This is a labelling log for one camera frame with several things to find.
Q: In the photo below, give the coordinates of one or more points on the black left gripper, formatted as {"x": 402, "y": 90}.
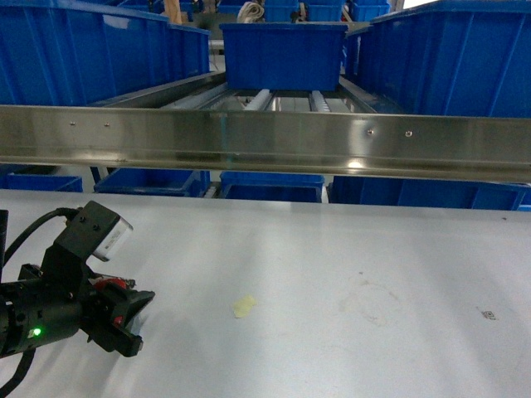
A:
{"x": 47, "y": 314}

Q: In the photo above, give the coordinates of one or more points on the red mushroom push button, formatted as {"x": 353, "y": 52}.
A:
{"x": 100, "y": 284}

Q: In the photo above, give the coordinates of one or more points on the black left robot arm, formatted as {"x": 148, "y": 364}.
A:
{"x": 9, "y": 317}

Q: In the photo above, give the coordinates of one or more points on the yellow tape scrap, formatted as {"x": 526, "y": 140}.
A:
{"x": 243, "y": 306}

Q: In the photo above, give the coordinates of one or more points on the blue bin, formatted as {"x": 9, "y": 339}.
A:
{"x": 379, "y": 191}
{"x": 74, "y": 53}
{"x": 155, "y": 182}
{"x": 47, "y": 183}
{"x": 283, "y": 56}
{"x": 270, "y": 186}
{"x": 453, "y": 58}

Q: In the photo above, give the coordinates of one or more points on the blue bin lower far left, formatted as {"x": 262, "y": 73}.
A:
{"x": 47, "y": 183}

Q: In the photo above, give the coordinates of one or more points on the blue bin lower centre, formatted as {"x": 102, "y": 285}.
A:
{"x": 270, "y": 186}

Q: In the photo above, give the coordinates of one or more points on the blue bin upper left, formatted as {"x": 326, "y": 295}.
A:
{"x": 74, "y": 53}

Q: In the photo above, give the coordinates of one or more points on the blue bin upper centre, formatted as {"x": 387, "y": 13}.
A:
{"x": 283, "y": 56}

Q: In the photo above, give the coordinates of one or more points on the blue bin lower right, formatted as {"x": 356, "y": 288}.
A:
{"x": 379, "y": 191}

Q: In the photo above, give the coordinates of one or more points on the small printed marker sticker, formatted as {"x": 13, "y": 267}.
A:
{"x": 489, "y": 315}

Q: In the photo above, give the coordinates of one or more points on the blue bin upper right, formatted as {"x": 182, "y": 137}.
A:
{"x": 453, "y": 58}

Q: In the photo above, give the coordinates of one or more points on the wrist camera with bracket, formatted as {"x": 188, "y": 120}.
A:
{"x": 94, "y": 231}

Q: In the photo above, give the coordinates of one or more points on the stainless steel shelf rail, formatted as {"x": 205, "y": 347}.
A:
{"x": 375, "y": 145}

